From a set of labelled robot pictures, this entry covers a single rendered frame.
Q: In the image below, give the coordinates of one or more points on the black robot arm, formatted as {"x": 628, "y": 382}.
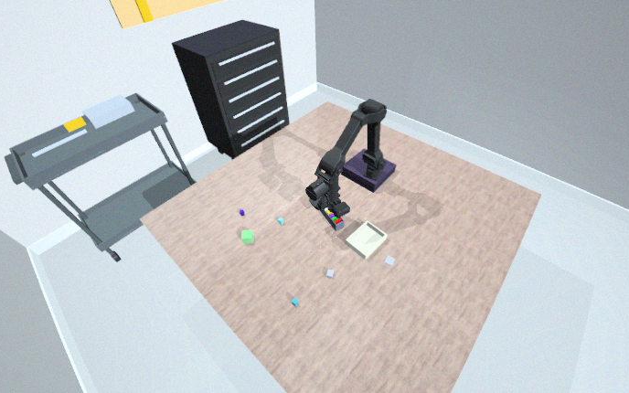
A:
{"x": 333, "y": 161}

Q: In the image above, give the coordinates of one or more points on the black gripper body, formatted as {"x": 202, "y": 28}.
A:
{"x": 338, "y": 209}

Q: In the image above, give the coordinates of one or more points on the light green cube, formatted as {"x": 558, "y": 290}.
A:
{"x": 247, "y": 237}

